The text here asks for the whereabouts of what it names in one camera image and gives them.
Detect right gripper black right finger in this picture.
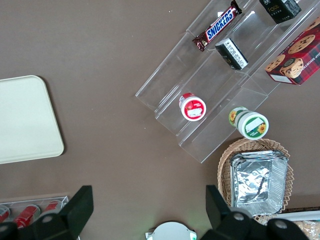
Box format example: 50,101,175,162
201,184,311,240

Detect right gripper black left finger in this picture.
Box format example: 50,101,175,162
0,184,95,240

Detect aluminium foil tray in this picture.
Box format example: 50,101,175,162
229,149,290,217

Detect light wicker basket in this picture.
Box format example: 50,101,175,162
216,137,295,223

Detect cream plastic tray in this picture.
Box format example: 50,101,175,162
0,74,65,165

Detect red cola bottle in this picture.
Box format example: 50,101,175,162
41,199,66,219
12,204,41,230
0,205,11,224

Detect clear acrylic bottle rack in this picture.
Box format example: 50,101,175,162
0,191,70,240

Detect white plastic snack bin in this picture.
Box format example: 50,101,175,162
281,206,320,240

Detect clear bag of crackers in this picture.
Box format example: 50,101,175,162
294,219,320,240

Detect green sunflower yogurt cup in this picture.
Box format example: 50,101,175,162
228,106,270,140

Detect red and white yogurt cup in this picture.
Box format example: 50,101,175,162
178,92,208,122

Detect clear acrylic stepped shelf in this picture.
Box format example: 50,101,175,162
134,0,320,165

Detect black box with white label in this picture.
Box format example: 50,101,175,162
214,37,249,71

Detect red tartan cookie box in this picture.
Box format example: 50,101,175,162
264,16,320,86

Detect Snickers chocolate bar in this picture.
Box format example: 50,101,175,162
191,0,243,53

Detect black box with gold print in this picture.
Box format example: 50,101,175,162
258,0,303,25

